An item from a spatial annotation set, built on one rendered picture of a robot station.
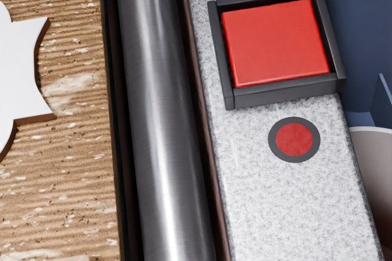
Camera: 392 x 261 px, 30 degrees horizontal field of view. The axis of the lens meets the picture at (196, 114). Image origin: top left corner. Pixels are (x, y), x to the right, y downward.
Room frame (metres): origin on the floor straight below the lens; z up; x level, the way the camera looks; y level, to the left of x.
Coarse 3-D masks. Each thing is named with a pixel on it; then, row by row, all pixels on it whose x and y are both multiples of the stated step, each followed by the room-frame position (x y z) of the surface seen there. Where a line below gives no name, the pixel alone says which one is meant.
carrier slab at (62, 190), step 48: (0, 0) 0.33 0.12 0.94; (48, 0) 0.32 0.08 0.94; (96, 0) 0.32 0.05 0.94; (48, 48) 0.28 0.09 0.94; (96, 48) 0.28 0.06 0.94; (48, 96) 0.25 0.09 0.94; (96, 96) 0.24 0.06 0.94; (48, 144) 0.21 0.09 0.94; (96, 144) 0.21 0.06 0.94; (0, 192) 0.19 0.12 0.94; (48, 192) 0.18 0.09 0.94; (96, 192) 0.18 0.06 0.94; (0, 240) 0.16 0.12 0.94; (48, 240) 0.15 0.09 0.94; (96, 240) 0.15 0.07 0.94
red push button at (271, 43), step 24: (240, 24) 0.28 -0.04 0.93; (264, 24) 0.28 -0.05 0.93; (288, 24) 0.28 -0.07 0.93; (312, 24) 0.27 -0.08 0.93; (240, 48) 0.26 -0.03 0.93; (264, 48) 0.26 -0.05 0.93; (288, 48) 0.26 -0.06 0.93; (312, 48) 0.26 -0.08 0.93; (240, 72) 0.25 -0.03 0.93; (264, 72) 0.24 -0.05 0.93; (288, 72) 0.24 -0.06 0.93; (312, 72) 0.24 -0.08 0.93
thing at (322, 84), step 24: (216, 0) 0.30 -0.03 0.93; (240, 0) 0.30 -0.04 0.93; (264, 0) 0.30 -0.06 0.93; (288, 0) 0.30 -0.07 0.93; (312, 0) 0.30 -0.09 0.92; (216, 24) 0.28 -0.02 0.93; (216, 48) 0.27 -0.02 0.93; (336, 48) 0.25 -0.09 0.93; (336, 72) 0.23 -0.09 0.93; (240, 96) 0.23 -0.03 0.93; (264, 96) 0.23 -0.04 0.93; (288, 96) 0.23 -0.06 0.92; (312, 96) 0.23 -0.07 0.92
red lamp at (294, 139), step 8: (280, 128) 0.21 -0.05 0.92; (288, 128) 0.21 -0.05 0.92; (296, 128) 0.21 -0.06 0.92; (304, 128) 0.21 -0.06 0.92; (280, 136) 0.20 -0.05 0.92; (288, 136) 0.20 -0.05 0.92; (296, 136) 0.20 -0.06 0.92; (304, 136) 0.20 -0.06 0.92; (312, 136) 0.20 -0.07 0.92; (280, 144) 0.20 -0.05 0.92; (288, 144) 0.20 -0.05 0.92; (296, 144) 0.20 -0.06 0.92; (304, 144) 0.20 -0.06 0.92; (288, 152) 0.19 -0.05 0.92; (296, 152) 0.19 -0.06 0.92; (304, 152) 0.19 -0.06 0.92
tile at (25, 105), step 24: (0, 24) 0.30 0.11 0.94; (24, 24) 0.30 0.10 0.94; (48, 24) 0.30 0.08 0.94; (0, 48) 0.28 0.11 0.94; (24, 48) 0.28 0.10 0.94; (0, 72) 0.27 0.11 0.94; (24, 72) 0.26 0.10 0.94; (0, 96) 0.25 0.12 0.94; (24, 96) 0.25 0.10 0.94; (0, 120) 0.23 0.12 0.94; (24, 120) 0.23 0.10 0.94; (0, 144) 0.22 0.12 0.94
